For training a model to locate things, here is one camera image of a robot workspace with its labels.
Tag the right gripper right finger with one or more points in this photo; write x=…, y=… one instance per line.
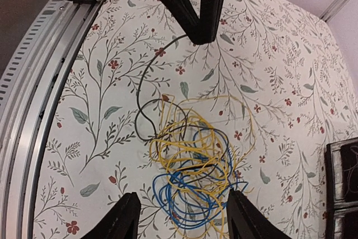
x=246, y=221

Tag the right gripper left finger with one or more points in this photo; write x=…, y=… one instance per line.
x=121, y=221

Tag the black bin middle compartment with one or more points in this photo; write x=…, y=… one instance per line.
x=341, y=223

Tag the black bin compartment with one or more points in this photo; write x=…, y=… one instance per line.
x=341, y=223
x=341, y=174

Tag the floral patterned table cloth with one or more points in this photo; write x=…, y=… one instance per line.
x=274, y=81

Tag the black bin left compartment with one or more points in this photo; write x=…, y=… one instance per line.
x=341, y=174

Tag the right aluminium frame post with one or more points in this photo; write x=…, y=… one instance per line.
x=333, y=9

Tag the aluminium front rail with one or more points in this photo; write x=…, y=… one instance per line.
x=57, y=118

